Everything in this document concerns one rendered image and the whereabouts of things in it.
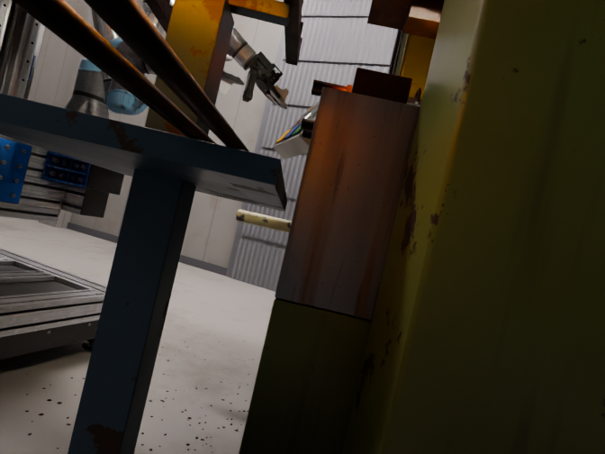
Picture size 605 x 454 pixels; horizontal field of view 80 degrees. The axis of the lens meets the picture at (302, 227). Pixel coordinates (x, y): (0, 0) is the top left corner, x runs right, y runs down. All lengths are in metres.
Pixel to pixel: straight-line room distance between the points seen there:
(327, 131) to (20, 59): 1.06
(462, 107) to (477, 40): 0.09
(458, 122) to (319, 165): 0.32
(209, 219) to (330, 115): 3.22
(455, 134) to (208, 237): 3.52
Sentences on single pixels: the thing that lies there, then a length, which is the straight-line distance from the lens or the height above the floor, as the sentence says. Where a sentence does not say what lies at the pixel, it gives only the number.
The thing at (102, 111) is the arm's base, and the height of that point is 0.87.
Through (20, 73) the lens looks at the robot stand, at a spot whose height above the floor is 0.90.
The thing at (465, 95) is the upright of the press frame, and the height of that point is 0.83.
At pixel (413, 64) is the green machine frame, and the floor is 1.21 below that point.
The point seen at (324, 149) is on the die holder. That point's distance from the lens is 0.75.
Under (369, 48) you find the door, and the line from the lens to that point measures 3.75.
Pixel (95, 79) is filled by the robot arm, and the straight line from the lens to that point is 1.54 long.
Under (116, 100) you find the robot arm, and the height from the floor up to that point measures 0.84.
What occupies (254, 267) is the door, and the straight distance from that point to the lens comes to 3.56.
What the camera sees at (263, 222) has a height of 0.62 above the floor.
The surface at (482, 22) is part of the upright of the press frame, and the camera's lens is 0.58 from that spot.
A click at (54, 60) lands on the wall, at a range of 6.27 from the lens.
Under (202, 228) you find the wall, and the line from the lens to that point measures 3.95.
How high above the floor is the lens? 0.61
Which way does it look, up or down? 1 degrees up
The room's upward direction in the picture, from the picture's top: 13 degrees clockwise
